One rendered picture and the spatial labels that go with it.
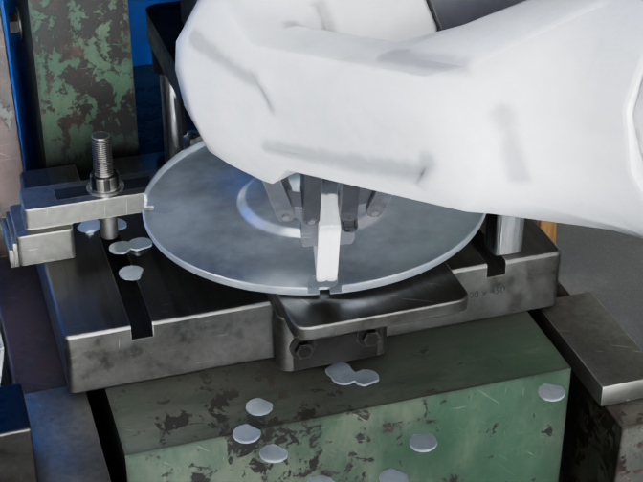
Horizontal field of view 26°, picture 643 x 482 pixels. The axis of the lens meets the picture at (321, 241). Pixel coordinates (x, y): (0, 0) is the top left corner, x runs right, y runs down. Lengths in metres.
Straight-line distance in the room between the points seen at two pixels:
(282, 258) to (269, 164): 0.45
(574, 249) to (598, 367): 1.42
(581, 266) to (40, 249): 1.51
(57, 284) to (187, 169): 0.15
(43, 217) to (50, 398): 0.16
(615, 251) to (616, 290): 0.14
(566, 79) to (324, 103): 0.12
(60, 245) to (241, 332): 0.18
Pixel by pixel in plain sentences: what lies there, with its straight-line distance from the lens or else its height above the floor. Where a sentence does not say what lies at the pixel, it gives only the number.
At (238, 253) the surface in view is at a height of 0.78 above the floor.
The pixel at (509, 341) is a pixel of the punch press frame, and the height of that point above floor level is 0.65.
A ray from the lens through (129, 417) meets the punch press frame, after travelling 1.17.
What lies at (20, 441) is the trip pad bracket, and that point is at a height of 0.69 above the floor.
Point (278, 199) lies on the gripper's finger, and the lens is 0.95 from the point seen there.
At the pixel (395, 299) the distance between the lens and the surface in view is 1.05.
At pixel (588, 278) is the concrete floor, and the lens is 2.56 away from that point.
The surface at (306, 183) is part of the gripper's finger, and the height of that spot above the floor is 0.91.
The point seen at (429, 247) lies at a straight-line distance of 1.11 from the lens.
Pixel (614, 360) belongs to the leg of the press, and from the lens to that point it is 1.25.
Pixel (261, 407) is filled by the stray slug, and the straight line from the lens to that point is 1.16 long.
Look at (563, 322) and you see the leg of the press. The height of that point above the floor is 0.64.
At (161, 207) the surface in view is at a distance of 1.18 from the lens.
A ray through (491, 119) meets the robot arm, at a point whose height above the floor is 1.14.
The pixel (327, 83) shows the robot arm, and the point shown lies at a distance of 0.57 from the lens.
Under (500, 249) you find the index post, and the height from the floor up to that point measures 0.71.
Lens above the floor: 1.36
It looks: 31 degrees down
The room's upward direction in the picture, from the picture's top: straight up
